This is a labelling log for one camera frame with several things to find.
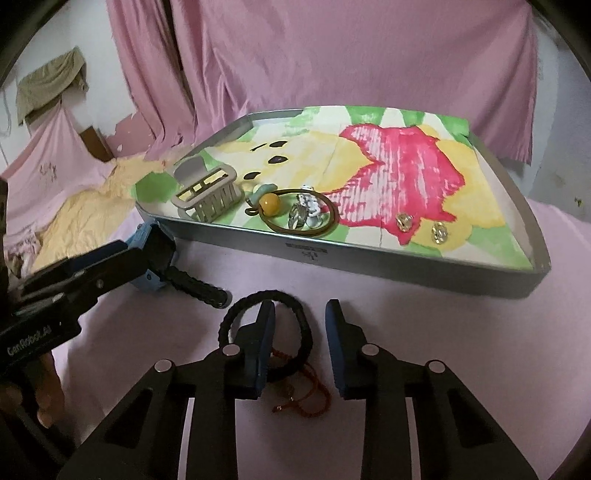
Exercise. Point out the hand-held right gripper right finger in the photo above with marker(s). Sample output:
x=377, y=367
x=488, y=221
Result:
x=336, y=360

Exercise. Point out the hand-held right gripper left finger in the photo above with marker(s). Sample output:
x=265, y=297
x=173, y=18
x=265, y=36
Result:
x=258, y=364

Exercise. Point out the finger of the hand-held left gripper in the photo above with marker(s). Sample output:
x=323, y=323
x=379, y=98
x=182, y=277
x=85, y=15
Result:
x=83, y=261
x=115, y=277

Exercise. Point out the blue watch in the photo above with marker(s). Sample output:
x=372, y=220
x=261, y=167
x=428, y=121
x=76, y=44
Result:
x=137, y=240

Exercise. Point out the grey metal tray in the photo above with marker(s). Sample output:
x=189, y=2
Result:
x=369, y=265

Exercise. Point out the grey hair claw clip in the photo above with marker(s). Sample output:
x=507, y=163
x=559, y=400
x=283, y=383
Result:
x=184, y=170

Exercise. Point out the white hair clip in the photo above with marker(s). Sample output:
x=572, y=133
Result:
x=310, y=203

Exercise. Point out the person's left hand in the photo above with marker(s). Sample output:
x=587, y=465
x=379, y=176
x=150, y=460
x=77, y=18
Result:
x=48, y=387

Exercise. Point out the yellow blanket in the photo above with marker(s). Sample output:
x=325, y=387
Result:
x=83, y=217

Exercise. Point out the pink tablecloth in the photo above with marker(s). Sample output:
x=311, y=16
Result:
x=438, y=341

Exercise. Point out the pink cloth with drawing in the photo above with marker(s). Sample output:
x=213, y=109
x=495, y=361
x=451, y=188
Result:
x=51, y=157

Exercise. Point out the brown wooden board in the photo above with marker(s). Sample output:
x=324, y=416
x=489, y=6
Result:
x=98, y=144

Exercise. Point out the olive green towel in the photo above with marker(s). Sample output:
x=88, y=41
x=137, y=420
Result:
x=51, y=83

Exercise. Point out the pink pleated curtain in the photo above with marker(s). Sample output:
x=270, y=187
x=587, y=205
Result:
x=147, y=69

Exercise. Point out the painted paper sheet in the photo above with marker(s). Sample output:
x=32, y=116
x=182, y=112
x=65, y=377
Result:
x=397, y=161

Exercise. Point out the pink hanging sheet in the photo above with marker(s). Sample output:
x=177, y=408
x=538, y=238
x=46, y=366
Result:
x=346, y=50

